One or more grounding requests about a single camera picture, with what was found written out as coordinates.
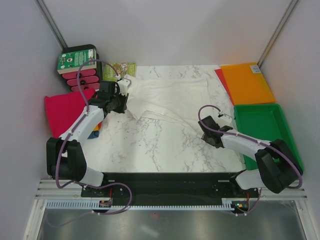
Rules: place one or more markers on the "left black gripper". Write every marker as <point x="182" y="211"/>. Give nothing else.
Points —
<point x="123" y="107"/>

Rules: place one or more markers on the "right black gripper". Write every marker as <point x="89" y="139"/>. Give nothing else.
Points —
<point x="204" y="137"/>

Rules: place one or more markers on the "white t shirt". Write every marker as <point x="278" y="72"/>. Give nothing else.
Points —
<point x="172" y="100"/>

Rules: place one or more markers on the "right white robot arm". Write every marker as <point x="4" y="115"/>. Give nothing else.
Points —
<point x="277" y="166"/>

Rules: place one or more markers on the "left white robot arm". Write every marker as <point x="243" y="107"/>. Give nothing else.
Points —
<point x="65" y="159"/>

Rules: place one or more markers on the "lime green picture book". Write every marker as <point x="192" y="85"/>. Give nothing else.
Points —
<point x="123" y="68"/>

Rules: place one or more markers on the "black pink drawer unit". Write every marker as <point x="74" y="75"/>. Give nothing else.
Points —
<point x="87" y="79"/>

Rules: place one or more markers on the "blue folded t shirt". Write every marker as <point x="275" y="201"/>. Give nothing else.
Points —
<point x="94" y="135"/>

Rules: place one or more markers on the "green plastic tray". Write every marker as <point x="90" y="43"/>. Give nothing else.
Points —
<point x="265" y="122"/>

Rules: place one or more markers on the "pink folded t shirt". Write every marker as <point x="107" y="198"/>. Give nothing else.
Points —
<point x="62" y="111"/>

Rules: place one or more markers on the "orange plastic board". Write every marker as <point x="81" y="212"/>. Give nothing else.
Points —
<point x="246" y="84"/>

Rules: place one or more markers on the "green book on drawers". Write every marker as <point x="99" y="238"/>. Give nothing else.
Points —
<point x="71" y="61"/>

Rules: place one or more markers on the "red plastic board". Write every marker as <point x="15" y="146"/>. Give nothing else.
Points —
<point x="222" y="79"/>

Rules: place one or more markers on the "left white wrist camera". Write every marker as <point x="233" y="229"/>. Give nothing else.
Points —
<point x="124" y="85"/>

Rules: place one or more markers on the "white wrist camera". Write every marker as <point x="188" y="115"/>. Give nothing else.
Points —
<point x="124" y="85"/>
<point x="224" y="120"/>

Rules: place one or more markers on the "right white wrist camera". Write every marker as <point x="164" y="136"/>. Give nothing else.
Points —
<point x="224" y="120"/>

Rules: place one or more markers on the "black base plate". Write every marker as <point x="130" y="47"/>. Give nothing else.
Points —
<point x="170" y="188"/>

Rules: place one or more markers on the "aluminium rail frame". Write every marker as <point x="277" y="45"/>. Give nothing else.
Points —
<point x="63" y="214"/>

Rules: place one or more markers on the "left aluminium corner post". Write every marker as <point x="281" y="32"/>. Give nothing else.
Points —
<point x="51" y="23"/>

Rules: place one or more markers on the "aluminium corner post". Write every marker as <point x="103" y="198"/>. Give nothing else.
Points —
<point x="51" y="23"/>
<point x="278" y="30"/>

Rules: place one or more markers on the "white slotted cable duct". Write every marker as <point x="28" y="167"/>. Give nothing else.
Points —
<point x="100" y="205"/>

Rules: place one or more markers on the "right aluminium corner post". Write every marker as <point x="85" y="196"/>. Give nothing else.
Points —
<point x="278" y="30"/>

